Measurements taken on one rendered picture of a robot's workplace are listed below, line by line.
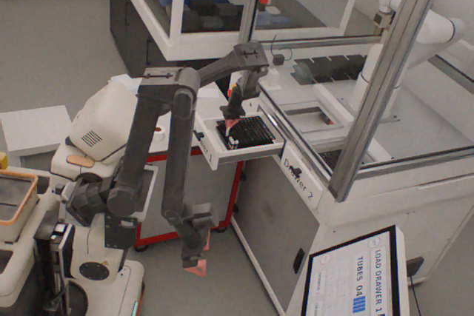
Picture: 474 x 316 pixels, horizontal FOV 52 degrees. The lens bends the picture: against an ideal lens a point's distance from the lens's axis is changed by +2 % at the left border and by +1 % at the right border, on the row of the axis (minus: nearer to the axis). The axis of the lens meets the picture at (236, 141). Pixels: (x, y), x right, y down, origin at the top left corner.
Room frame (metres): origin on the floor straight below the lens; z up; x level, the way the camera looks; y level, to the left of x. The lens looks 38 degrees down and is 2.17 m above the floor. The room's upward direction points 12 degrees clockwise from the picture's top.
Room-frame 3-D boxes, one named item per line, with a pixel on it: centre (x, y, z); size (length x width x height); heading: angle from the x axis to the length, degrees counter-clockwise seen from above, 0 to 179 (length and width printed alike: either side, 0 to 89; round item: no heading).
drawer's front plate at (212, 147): (1.65, 0.14, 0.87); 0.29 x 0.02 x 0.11; 31
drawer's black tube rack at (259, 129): (1.75, -0.03, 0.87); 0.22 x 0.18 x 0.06; 121
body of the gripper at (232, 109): (1.68, 0.04, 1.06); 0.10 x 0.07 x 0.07; 119
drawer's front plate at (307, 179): (1.54, -0.30, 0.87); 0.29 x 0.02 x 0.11; 31
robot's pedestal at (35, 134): (1.64, 0.89, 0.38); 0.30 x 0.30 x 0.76; 35
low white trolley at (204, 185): (2.01, 0.33, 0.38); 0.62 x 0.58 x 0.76; 31
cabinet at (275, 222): (2.01, -0.57, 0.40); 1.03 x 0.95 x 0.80; 31
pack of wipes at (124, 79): (2.08, 0.63, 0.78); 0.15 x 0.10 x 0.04; 45
